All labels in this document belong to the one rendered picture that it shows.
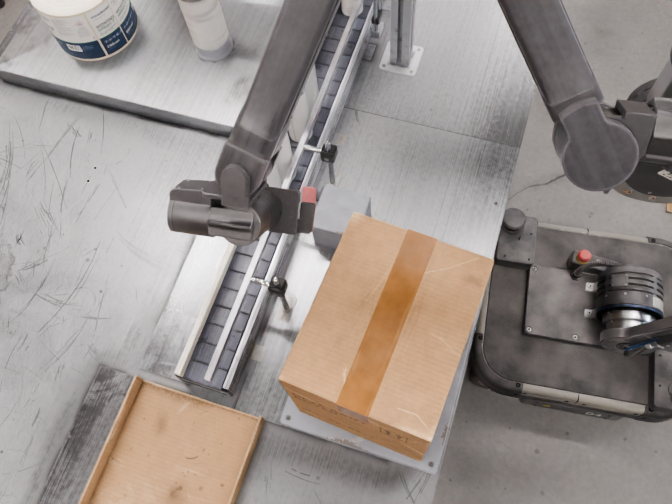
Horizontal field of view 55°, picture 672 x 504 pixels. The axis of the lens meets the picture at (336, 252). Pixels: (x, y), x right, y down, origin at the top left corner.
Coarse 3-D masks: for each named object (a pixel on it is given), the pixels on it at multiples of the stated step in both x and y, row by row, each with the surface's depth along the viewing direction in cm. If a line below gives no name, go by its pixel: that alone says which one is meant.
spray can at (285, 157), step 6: (288, 138) 125; (282, 144) 124; (288, 144) 126; (282, 150) 125; (288, 150) 127; (282, 156) 127; (288, 156) 128; (276, 162) 129; (282, 162) 129; (288, 162) 130; (282, 168) 131; (288, 168) 132; (282, 174) 133; (294, 174) 136; (282, 180) 135
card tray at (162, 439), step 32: (128, 416) 124; (160, 416) 123; (192, 416) 123; (224, 416) 122; (128, 448) 121; (160, 448) 121; (192, 448) 120; (224, 448) 120; (96, 480) 118; (128, 480) 119; (160, 480) 118; (192, 480) 118; (224, 480) 118
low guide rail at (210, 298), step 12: (228, 252) 127; (228, 264) 128; (216, 276) 125; (216, 288) 125; (204, 312) 122; (204, 324) 123; (192, 336) 121; (192, 348) 121; (180, 360) 119; (180, 372) 118
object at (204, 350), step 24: (336, 24) 153; (360, 24) 153; (336, 48) 150; (336, 72) 147; (312, 144) 140; (240, 264) 130; (264, 264) 129; (216, 312) 126; (240, 312) 126; (216, 336) 124; (240, 336) 124; (192, 360) 122; (216, 384) 120
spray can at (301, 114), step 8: (304, 88) 126; (304, 96) 128; (304, 104) 129; (296, 112) 130; (304, 112) 131; (296, 120) 132; (304, 120) 133; (288, 128) 137; (296, 128) 135; (304, 128) 136; (296, 136) 138
